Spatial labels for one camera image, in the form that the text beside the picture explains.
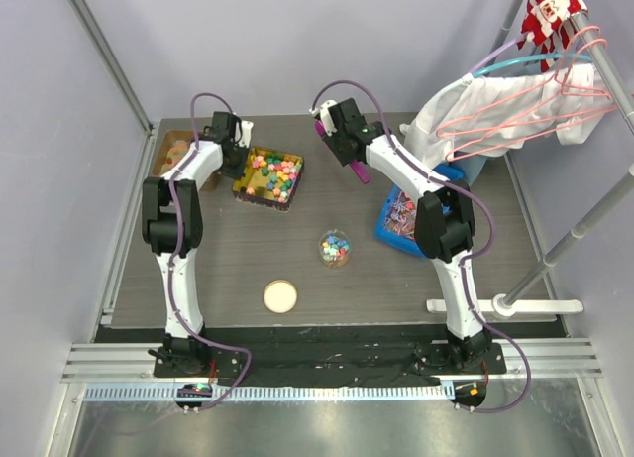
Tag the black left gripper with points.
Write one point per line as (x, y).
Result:
(238, 172)

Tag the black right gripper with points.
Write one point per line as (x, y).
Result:
(343, 159)

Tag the magenta plastic scoop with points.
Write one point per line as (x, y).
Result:
(357, 167)

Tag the dark tin of star candies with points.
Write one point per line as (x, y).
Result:
(271, 178)

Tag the gold tin of popsicle candies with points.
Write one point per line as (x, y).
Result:
(176, 158)

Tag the clear glass jar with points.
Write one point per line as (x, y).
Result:
(334, 248)

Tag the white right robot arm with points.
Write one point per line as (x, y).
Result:
(444, 224)

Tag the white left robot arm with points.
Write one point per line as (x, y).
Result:
(172, 225)

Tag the blue bin of lollipops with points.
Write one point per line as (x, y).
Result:
(396, 223)

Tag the grey blue cloth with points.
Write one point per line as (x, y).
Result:
(471, 168)

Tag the round gold jar lid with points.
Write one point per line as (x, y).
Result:
(280, 296)

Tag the white shirt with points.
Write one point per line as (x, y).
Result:
(418, 135)

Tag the grey clothes rack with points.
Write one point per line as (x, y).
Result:
(561, 183)

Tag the teal hanger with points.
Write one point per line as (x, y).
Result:
(529, 65)

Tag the red white cloth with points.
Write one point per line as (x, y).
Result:
(546, 24)

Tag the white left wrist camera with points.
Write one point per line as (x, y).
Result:
(244, 131)

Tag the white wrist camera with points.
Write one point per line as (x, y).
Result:
(324, 124)
(244, 131)

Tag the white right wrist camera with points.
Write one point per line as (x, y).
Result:
(324, 124)

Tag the aluminium corner post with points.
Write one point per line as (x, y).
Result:
(100, 43)

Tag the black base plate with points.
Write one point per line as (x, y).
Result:
(335, 356)

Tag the pink wire hanger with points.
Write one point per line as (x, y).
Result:
(497, 114)

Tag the slotted cable duct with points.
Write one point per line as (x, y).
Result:
(186, 392)

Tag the aluminium frame rail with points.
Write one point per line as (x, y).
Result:
(538, 358)

